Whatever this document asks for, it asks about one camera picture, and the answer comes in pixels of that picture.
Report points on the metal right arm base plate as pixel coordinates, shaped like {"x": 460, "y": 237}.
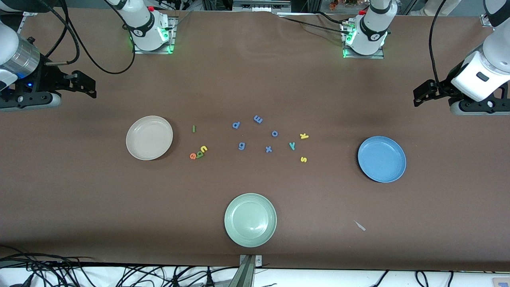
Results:
{"x": 153, "y": 52}

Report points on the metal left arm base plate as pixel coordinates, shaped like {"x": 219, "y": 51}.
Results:
{"x": 364, "y": 56}

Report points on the brown table cover sheet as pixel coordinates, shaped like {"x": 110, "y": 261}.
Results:
{"x": 255, "y": 79}

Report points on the blue foam letter p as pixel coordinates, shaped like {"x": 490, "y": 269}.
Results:
{"x": 236, "y": 125}

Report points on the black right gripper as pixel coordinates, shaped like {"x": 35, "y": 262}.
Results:
{"x": 47, "y": 79}

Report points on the beige brown round plate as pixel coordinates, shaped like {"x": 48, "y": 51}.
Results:
{"x": 149, "y": 138}

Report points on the blue round plate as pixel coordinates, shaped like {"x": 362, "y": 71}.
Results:
{"x": 381, "y": 159}

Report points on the blue foam letter m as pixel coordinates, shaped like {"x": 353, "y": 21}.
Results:
{"x": 258, "y": 119}

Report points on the small grey paper scrap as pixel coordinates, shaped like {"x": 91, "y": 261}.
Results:
{"x": 360, "y": 226}

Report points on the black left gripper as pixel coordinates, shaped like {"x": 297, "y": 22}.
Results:
{"x": 443, "y": 88}

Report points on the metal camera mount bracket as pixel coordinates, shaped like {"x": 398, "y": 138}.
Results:
{"x": 248, "y": 273}

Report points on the tan cardboard box corner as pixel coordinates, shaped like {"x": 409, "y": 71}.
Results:
{"x": 501, "y": 282}

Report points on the pale green round plate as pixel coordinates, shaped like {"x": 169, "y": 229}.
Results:
{"x": 250, "y": 220}

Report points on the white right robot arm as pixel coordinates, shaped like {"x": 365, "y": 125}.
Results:
{"x": 143, "y": 28}

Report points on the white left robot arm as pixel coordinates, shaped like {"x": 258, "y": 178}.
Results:
{"x": 372, "y": 36}

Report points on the metal table corner bracket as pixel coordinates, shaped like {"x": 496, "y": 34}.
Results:
{"x": 487, "y": 20}
{"x": 30, "y": 14}

